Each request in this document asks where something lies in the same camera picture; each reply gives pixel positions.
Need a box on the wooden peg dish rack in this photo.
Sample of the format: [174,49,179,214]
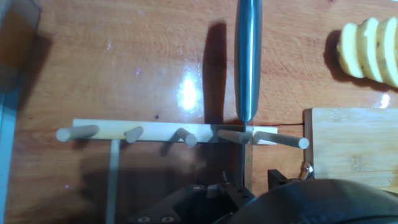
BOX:
[55,118,310,224]

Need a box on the steel cleaver knife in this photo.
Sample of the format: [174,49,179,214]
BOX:
[234,0,262,191]

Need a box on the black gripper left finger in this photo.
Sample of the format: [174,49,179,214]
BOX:
[127,172,256,224]

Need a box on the potato slice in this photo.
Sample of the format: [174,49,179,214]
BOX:
[376,17,398,88]
[337,22,364,78]
[356,17,385,83]

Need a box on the large glossy brown wooden board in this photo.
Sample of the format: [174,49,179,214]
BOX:
[4,0,398,224]

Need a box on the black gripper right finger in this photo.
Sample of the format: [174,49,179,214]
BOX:
[267,169,299,191]

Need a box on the wooden cutting board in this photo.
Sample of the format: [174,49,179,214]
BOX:
[300,107,398,194]

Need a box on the brown cardboard box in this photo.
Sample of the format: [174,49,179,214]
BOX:
[0,0,42,72]

